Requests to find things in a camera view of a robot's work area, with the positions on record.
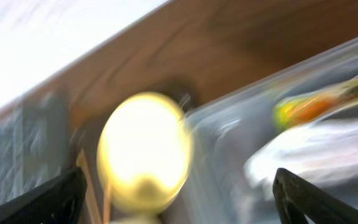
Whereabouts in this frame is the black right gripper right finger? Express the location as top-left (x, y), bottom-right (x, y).
top-left (273, 168), bottom-right (358, 224)

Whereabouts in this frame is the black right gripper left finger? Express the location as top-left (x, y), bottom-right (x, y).
top-left (0, 167), bottom-right (87, 224)

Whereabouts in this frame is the white tissue paper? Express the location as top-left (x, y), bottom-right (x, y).
top-left (244, 118), bottom-right (358, 198)

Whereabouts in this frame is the green orange snack wrapper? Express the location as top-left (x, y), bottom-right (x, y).
top-left (273, 76), bottom-right (358, 130)

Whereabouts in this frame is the pale green plastic cup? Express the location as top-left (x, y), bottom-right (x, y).
top-left (109, 215), bottom-right (162, 224)

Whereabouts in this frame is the grey plastic dishwasher rack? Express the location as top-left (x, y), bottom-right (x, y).
top-left (0, 95), bottom-right (70, 205)

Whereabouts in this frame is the clear plastic waste bin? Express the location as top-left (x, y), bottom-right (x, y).
top-left (160, 38), bottom-right (358, 224)

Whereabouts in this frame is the wooden chopstick left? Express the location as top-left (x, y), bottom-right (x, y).
top-left (76, 150), bottom-right (102, 224)

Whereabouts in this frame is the wooden chopstick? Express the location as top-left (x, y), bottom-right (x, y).
top-left (76, 150), bottom-right (102, 224)
top-left (103, 184), bottom-right (111, 224)

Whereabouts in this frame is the wooden chopstick right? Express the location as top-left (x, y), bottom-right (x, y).
top-left (103, 184), bottom-right (111, 224)

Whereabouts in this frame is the yellow round plate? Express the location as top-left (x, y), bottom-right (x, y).
top-left (96, 92), bottom-right (193, 214)

